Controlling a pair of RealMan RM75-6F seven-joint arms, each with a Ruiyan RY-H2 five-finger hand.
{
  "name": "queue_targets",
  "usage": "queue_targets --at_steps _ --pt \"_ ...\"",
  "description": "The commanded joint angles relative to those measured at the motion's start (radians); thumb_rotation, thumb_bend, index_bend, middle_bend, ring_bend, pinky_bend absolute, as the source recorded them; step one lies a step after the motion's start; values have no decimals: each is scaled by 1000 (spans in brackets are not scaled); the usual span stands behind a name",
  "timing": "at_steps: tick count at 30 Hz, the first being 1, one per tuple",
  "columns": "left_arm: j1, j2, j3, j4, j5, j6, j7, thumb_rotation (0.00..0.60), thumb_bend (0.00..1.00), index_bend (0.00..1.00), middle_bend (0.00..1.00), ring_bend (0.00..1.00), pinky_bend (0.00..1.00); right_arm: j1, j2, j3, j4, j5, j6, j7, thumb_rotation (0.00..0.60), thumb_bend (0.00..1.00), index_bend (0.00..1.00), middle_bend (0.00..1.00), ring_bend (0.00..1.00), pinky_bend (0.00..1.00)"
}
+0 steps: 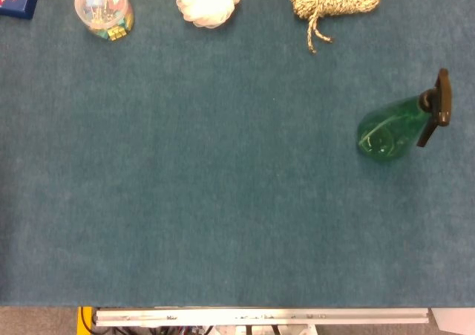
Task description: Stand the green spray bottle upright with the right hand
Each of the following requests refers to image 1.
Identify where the green spray bottle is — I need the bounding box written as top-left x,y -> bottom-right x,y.
356,68 -> 453,162

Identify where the blue felt table cloth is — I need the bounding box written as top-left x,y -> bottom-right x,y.
0,0 -> 475,308

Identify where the white mesh bath sponge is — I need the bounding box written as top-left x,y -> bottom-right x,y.
174,0 -> 242,29

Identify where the clear jar of binder clips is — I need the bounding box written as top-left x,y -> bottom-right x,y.
73,0 -> 135,42

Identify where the dark blue printed box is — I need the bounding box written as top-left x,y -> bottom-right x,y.
0,0 -> 39,21

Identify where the aluminium profile rail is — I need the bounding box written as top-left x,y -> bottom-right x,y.
92,306 -> 434,328

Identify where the coiled beige speckled rope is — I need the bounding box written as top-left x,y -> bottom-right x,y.
289,0 -> 382,55

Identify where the yellow frame post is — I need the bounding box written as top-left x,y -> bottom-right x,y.
76,306 -> 94,335

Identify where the black cable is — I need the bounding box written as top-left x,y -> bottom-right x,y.
79,307 -> 98,332

